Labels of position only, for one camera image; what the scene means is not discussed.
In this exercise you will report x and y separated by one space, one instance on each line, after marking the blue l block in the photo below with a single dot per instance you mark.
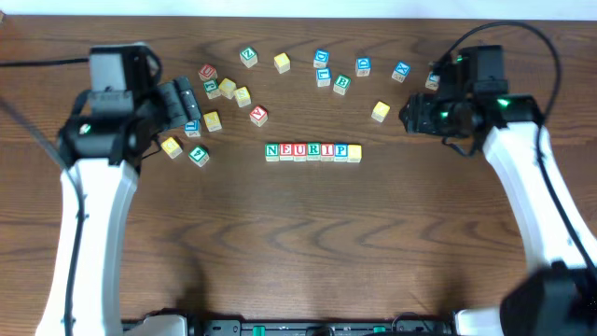
323 77
193 128

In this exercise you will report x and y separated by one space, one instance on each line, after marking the red I block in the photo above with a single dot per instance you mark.
327 152

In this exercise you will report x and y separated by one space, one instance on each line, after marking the blue X block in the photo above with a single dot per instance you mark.
400 72

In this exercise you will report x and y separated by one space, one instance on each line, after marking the yellow s block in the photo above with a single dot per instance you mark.
355 153
242 97

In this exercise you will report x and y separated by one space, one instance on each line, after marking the yellow C block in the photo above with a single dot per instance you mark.
227 88

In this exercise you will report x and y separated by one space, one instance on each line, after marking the yellow block far left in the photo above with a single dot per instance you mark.
172 147

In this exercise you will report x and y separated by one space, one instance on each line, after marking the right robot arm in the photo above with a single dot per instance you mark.
472 101

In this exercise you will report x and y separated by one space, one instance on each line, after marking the red u block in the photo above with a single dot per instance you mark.
207 72
299 151

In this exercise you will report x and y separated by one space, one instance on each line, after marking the green R block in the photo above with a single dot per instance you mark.
313 151

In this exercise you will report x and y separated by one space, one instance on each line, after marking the green 4 block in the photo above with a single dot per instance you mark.
199 155

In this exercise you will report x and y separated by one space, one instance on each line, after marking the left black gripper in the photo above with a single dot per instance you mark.
173 104

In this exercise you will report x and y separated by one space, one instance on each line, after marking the blue 2 block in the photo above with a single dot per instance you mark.
432 81

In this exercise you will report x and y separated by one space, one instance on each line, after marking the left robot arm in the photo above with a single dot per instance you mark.
101 147

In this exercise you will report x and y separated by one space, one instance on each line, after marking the yellow K block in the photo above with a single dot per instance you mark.
212 121

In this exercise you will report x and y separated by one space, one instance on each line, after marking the yellow O block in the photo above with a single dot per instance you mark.
282 63

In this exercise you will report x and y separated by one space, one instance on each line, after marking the blue L block centre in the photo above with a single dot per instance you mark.
323 77

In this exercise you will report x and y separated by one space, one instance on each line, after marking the blue P block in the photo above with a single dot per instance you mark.
340 152

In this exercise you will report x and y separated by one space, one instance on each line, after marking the blue D block right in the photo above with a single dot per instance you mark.
363 67

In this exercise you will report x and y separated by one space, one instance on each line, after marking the blue D block top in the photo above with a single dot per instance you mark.
320 58

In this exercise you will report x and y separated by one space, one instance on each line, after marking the green N block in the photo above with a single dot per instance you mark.
272 152

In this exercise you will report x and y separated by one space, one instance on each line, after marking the red A block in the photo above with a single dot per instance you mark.
258 115

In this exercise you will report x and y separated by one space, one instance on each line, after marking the blue L block left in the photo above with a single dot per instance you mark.
193 128

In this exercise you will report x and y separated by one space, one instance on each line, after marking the red E block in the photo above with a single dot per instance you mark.
286 152

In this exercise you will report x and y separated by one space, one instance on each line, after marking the plain yellow block centre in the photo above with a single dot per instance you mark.
380 111

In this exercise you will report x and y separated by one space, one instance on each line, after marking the green Z block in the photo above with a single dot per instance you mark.
248 57

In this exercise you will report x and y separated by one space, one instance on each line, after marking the green B block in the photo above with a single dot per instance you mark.
341 84

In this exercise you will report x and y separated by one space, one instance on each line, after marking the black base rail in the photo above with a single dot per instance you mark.
190 326

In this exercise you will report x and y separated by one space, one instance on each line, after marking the blue d block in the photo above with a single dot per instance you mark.
320 58
363 67

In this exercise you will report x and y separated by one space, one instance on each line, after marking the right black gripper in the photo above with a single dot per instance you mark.
415 114

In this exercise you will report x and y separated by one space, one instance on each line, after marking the green J block left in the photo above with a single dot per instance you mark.
211 89

